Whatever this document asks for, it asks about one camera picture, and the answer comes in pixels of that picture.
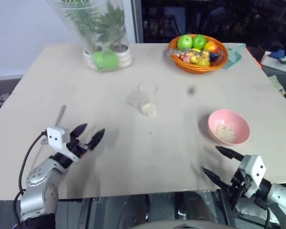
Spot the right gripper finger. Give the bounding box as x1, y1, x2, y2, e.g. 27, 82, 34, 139
201, 167, 230, 192
214, 146, 245, 162

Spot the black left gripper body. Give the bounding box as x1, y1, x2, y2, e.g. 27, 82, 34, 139
66, 137, 90, 159

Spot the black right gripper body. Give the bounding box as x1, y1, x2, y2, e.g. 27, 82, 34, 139
225, 159, 252, 199

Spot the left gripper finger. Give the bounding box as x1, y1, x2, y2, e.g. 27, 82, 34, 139
70, 123, 89, 139
86, 128, 106, 151

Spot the grey metal spoon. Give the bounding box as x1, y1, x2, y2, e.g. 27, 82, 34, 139
54, 104, 68, 128

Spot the pink bowl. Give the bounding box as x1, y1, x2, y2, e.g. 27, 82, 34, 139
207, 109, 251, 146

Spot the clear glass cup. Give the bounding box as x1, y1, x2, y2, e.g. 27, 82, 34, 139
136, 81, 158, 118

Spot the white ribbed plant pot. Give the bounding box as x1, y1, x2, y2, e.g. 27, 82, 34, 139
111, 43, 134, 68
82, 48, 99, 71

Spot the green plastic cup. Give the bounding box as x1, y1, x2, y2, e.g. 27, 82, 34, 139
91, 52, 119, 71

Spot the small paper card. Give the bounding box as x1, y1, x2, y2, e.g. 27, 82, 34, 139
268, 74, 286, 96

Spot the orange woven basket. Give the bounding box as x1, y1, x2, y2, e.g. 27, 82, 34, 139
169, 34, 229, 75

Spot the yellow pear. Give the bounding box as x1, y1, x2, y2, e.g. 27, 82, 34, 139
194, 56, 211, 67

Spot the clear bag of candy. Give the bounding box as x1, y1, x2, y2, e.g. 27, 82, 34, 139
166, 47, 211, 63

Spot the glass vase with plant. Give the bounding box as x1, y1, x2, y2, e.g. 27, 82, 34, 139
47, 0, 134, 73

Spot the red yellow apple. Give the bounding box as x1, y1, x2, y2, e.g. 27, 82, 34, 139
203, 41, 220, 54

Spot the blue cloth object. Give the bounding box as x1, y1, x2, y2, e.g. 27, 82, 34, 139
270, 49, 286, 64

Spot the green leafy plant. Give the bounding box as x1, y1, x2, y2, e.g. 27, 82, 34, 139
59, 0, 127, 52

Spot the green apple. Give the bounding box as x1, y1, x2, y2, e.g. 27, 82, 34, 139
176, 34, 194, 51
192, 34, 207, 51

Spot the dark glass shelf cabinet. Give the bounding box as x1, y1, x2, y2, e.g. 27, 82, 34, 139
130, 0, 286, 44

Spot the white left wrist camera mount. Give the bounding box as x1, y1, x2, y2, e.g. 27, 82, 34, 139
46, 127, 79, 163

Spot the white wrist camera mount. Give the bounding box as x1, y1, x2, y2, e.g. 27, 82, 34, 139
238, 154, 267, 198
46, 127, 79, 163

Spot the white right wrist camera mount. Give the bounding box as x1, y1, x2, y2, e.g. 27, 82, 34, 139
238, 154, 267, 198

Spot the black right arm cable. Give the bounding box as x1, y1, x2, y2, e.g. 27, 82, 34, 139
256, 199, 272, 229

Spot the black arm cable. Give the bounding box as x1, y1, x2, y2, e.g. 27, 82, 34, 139
256, 199, 272, 229
12, 131, 49, 226

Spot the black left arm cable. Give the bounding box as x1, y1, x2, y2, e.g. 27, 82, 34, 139
12, 131, 49, 226

